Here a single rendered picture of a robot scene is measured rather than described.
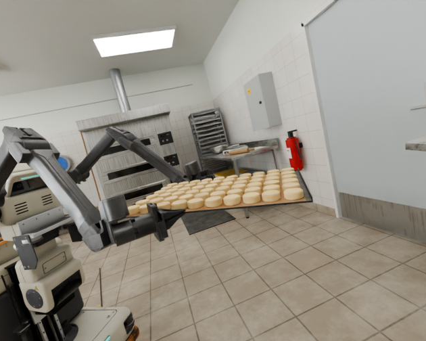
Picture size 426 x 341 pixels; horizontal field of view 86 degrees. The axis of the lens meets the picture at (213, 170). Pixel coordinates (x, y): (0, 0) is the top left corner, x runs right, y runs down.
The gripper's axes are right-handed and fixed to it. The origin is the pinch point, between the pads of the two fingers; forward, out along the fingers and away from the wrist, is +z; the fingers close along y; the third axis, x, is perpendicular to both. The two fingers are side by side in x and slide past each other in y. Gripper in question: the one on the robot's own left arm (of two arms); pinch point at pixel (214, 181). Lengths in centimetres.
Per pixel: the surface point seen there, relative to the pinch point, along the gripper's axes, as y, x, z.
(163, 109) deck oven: -85, -91, -312
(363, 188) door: 57, -170, -30
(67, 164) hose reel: -28, 84, -467
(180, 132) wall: -47, -157, -423
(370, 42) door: -65, -160, -7
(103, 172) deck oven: 1, 29, -355
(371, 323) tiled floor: 97, -63, 25
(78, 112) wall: -129, 39, -472
